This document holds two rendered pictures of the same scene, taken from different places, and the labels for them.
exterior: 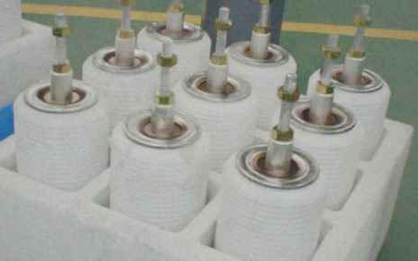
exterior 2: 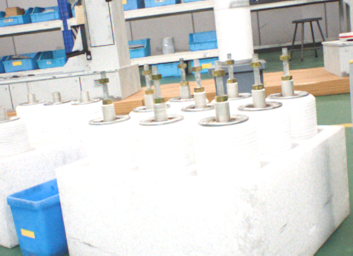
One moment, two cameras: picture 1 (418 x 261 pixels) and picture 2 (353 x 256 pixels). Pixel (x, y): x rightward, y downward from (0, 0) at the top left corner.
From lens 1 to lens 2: 0.30 m
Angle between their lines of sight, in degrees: 23
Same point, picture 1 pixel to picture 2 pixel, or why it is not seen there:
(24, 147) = (89, 149)
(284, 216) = (225, 140)
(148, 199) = (154, 158)
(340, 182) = (278, 142)
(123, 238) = (140, 180)
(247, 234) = (208, 159)
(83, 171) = (124, 159)
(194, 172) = (180, 138)
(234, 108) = (209, 112)
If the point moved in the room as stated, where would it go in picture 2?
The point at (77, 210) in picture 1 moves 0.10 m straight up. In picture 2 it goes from (116, 173) to (107, 111)
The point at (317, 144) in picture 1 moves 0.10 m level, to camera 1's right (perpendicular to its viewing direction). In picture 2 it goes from (255, 116) to (321, 111)
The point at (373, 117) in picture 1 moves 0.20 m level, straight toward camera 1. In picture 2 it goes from (304, 112) to (272, 138)
